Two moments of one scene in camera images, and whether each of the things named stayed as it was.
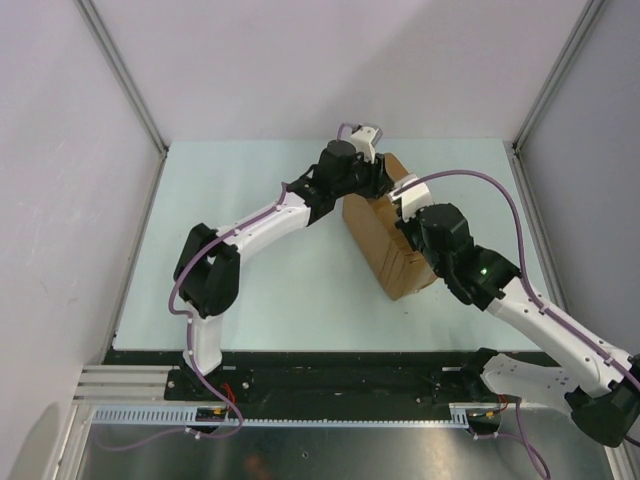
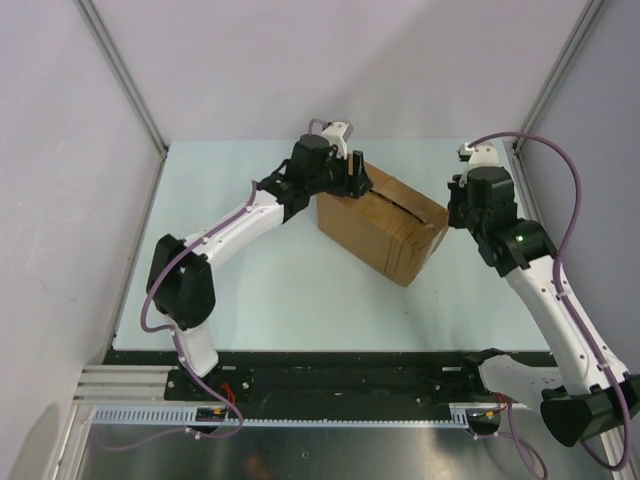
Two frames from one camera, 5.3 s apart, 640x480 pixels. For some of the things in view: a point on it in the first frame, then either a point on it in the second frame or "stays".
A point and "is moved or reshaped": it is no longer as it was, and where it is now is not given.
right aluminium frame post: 577,37 stays
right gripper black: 406,226 to 457,189
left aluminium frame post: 115,59 stays
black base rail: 285,379 stays
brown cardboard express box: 379,245 is moved or reshaped
